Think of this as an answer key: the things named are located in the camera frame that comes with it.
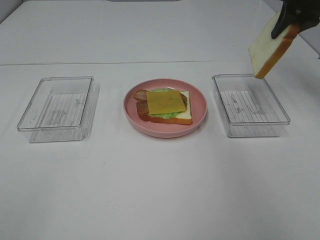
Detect clear plastic tray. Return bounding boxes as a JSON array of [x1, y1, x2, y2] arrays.
[[16, 76, 95, 143], [212, 74, 291, 138]]

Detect clear left plastic tray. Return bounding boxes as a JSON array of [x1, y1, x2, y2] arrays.
[[16, 76, 95, 143]]

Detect yellow cheese slice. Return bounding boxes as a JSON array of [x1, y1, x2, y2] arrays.
[[146, 90, 187, 115]]

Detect green lettuce leaf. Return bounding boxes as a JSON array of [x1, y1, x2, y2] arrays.
[[148, 88, 180, 119]]

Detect long bacon strip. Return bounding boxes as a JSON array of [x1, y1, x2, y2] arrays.
[[133, 89, 188, 105]]

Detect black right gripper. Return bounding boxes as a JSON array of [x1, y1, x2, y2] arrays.
[[271, 0, 320, 39]]

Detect pink round plate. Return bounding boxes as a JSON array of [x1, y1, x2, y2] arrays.
[[123, 78, 208, 138]]

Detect white bread slice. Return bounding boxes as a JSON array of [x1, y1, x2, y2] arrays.
[[148, 91, 193, 125], [248, 12, 300, 79]]

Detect clear right plastic tray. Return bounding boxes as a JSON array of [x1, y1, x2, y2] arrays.
[[212, 74, 291, 138]]

